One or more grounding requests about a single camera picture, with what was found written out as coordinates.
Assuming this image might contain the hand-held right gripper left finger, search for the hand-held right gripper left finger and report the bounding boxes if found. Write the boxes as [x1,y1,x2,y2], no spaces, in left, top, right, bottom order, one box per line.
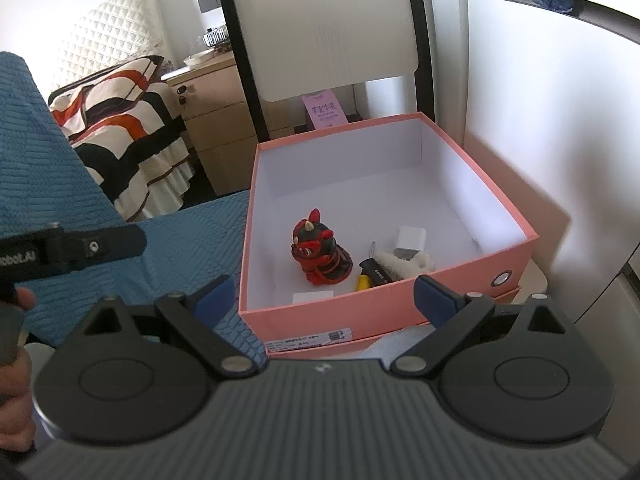
[85,274,258,380]

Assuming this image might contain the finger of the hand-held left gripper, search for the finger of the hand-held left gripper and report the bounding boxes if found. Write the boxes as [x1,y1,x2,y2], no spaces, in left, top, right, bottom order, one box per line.
[61,223,147,272]

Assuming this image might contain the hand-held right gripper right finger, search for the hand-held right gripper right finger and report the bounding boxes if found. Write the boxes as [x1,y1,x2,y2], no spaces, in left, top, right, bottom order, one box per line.
[392,274,576,377]

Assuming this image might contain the white plush toy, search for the white plush toy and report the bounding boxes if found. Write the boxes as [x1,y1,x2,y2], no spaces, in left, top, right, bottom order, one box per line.
[375,250,436,281]

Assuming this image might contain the white charger block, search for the white charger block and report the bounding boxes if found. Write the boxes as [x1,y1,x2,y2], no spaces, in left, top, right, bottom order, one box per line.
[392,226,428,261]

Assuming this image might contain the small black tool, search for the small black tool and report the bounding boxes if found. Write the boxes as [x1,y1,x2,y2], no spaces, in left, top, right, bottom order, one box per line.
[359,258,394,286]

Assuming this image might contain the yellow handled screwdriver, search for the yellow handled screwdriver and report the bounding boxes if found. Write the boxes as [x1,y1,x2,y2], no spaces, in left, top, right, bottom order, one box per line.
[355,241,379,292]

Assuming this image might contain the white card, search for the white card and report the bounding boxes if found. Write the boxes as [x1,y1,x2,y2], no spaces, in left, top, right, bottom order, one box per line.
[292,291,335,306]

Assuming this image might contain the red black figurine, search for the red black figurine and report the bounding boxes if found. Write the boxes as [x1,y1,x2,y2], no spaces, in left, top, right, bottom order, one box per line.
[291,208,355,287]

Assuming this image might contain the pink cardboard box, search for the pink cardboard box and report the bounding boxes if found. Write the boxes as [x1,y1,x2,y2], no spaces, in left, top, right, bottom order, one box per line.
[238,112,541,357]

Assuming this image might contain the person's left hand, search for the person's left hand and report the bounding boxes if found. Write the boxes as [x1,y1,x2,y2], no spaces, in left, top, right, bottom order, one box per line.
[0,287,39,454]

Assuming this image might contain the striped bed cover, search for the striped bed cover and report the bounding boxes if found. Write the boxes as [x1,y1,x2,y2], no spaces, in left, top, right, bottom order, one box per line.
[60,80,197,224]

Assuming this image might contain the blue textured blanket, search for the blue textured blanket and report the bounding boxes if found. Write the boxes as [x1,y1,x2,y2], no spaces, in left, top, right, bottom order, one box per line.
[0,51,269,361]

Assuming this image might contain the wooden drawer nightstand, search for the wooden drawer nightstand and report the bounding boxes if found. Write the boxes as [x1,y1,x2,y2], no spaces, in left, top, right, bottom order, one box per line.
[166,52,294,196]

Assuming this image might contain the striped pillow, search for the striped pillow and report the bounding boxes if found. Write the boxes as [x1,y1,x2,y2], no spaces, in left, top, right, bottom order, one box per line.
[47,55,166,128]

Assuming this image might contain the white quilted headboard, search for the white quilted headboard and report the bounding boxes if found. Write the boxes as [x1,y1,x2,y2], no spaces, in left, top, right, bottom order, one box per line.
[50,0,176,94]

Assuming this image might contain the pink paper bag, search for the pink paper bag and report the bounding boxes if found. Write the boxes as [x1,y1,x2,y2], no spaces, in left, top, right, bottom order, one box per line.
[301,89,350,131]

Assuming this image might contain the blue cloth piece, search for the blue cloth piece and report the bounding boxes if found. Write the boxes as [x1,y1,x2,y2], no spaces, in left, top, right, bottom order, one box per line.
[529,0,576,14]

